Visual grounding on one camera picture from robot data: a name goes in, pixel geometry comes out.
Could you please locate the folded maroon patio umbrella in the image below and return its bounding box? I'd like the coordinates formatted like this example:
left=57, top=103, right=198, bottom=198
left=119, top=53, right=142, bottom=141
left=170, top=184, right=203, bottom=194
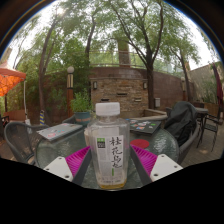
left=213, top=63, right=224, bottom=108

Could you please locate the black laptop with stickers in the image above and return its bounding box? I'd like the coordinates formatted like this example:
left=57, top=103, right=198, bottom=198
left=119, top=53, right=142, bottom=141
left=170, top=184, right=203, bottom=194
left=124, top=118, right=163, bottom=135

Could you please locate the dark-trunked tall tree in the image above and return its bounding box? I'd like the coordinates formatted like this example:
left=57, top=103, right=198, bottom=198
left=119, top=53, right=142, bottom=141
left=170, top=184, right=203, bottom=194
left=109, top=0, right=188, bottom=110

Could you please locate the silver laptop with stickers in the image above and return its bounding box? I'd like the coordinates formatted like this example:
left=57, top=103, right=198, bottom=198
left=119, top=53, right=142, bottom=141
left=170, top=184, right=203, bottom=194
left=36, top=122, right=84, bottom=141

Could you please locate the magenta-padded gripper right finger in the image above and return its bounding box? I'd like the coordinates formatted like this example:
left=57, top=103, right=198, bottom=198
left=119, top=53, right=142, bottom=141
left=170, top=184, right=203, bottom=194
left=129, top=144, right=184, bottom=186

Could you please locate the black metal patio chair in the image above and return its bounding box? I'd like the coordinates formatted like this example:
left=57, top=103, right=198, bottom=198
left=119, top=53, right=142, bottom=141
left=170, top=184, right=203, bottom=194
left=196, top=113, right=221, bottom=149

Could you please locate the flat round red coaster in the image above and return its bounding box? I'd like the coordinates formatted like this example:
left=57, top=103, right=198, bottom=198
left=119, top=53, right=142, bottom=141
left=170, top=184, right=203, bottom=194
left=129, top=138, right=151, bottom=150

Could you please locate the blue yellow striped bollard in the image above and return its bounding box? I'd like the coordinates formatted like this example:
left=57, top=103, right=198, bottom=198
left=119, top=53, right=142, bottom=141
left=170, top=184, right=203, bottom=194
left=39, top=109, right=46, bottom=126

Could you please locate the orange canopy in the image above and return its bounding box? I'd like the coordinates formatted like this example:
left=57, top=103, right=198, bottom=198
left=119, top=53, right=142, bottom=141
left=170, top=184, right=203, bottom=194
left=0, top=59, right=28, bottom=98

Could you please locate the globe-topped lamp post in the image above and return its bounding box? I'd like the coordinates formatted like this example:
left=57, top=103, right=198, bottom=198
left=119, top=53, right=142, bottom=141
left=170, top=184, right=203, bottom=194
left=66, top=65, right=75, bottom=118

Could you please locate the dark round patio table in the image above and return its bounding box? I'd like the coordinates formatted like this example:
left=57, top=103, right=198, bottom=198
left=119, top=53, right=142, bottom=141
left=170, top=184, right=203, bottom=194
left=196, top=107, right=209, bottom=118

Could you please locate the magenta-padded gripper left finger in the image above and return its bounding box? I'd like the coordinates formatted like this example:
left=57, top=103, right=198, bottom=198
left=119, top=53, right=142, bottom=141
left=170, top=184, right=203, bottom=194
left=43, top=145, right=93, bottom=186

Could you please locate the black backpack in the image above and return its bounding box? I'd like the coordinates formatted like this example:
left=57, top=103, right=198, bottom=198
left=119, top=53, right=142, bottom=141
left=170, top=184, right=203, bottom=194
left=163, top=101, right=198, bottom=146

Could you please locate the green plant in teal pot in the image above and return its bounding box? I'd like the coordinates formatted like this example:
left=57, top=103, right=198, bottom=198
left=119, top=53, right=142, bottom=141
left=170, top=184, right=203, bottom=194
left=69, top=89, right=94, bottom=127

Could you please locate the clear white-capped drink bottle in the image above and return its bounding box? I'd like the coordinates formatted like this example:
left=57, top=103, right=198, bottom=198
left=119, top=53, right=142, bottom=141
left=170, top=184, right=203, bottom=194
left=87, top=101, right=131, bottom=190

